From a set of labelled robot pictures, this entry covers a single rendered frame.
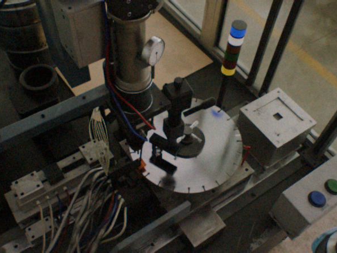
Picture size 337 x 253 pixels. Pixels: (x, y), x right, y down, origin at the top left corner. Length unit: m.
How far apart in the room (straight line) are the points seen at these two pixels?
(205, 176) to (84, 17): 0.57
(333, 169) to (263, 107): 0.29
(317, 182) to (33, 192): 0.81
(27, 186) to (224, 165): 0.55
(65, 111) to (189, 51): 0.74
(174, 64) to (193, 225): 0.72
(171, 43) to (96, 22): 1.00
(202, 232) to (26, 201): 0.51
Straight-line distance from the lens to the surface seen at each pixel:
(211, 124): 1.11
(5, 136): 1.02
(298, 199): 1.11
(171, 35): 1.67
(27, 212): 1.17
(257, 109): 1.24
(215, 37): 1.55
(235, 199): 1.22
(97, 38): 0.66
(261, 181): 1.27
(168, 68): 1.52
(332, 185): 1.16
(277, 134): 1.21
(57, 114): 1.02
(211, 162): 1.04
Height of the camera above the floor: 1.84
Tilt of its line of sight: 54 degrees down
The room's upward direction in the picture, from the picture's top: 5 degrees clockwise
